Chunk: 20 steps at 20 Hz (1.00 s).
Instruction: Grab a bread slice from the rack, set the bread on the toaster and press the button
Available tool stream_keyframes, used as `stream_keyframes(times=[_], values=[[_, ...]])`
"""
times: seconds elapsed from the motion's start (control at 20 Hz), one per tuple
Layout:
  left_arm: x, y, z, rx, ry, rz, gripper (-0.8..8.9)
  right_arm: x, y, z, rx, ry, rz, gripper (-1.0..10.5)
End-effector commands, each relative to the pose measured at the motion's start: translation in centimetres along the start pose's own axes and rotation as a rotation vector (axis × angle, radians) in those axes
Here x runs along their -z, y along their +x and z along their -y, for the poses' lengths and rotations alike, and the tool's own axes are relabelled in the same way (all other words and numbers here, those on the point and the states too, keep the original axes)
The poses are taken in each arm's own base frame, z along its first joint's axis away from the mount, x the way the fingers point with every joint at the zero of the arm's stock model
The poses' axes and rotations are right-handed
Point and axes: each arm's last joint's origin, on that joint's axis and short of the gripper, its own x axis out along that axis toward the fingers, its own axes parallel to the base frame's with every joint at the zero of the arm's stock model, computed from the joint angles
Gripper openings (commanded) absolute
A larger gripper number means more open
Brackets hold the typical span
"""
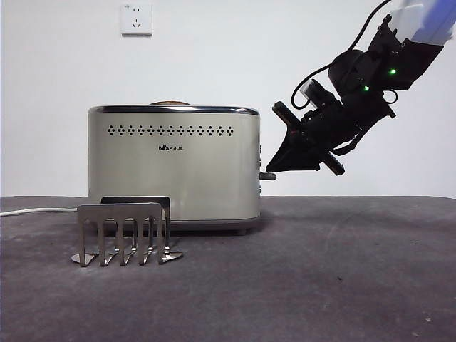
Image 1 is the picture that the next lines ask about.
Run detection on cream toaster with steel rim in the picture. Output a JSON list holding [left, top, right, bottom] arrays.
[[87, 105, 263, 236]]

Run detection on white power cable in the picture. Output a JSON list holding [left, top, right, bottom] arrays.
[[0, 207, 79, 217]]

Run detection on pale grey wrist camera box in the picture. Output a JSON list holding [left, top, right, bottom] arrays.
[[299, 79, 323, 105]]

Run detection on black camera cable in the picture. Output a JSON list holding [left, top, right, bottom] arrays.
[[291, 0, 393, 110]]

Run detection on white wall socket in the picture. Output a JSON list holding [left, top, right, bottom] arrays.
[[120, 4, 153, 37]]

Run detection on steel slotted bread rack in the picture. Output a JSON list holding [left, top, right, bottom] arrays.
[[70, 195, 185, 268]]

